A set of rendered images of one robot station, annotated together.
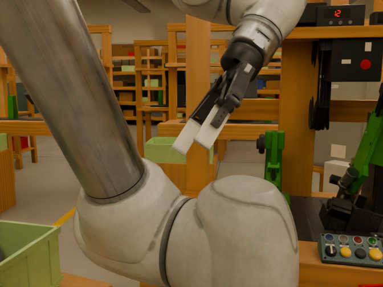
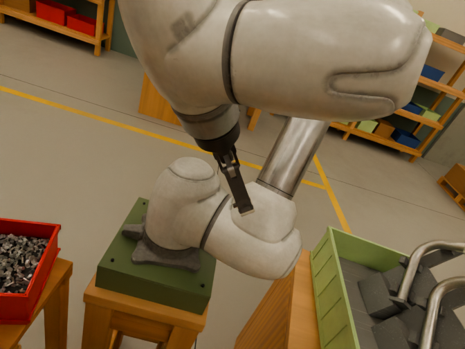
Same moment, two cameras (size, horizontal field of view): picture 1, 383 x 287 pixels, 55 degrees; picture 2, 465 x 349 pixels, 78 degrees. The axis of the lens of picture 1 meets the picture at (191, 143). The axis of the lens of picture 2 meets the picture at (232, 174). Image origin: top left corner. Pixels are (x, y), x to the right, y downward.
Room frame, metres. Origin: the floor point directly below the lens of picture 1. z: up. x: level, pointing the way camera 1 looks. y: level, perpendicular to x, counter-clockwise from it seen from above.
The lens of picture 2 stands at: (1.11, -0.17, 1.57)
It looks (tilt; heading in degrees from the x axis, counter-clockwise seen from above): 31 degrees down; 163
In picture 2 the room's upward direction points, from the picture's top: 22 degrees clockwise
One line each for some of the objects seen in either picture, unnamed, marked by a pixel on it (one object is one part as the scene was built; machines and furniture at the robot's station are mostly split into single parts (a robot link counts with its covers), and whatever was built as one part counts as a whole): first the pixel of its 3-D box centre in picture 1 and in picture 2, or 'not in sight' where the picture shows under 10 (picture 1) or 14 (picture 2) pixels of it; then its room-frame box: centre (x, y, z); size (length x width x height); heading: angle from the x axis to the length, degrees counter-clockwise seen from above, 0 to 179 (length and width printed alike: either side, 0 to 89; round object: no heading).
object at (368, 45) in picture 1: (353, 61); not in sight; (1.36, -0.59, 1.42); 0.17 x 0.12 x 0.15; 79
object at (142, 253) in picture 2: not in sight; (164, 234); (0.53, -0.11, 0.96); 0.22 x 0.18 x 0.06; 89
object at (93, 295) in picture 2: not in sight; (162, 264); (0.53, -0.09, 0.83); 0.32 x 0.32 x 0.04; 80
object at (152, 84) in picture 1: (150, 87); not in sight; (10.90, 1.21, 1.11); 3.01 x 0.54 x 2.23; 83
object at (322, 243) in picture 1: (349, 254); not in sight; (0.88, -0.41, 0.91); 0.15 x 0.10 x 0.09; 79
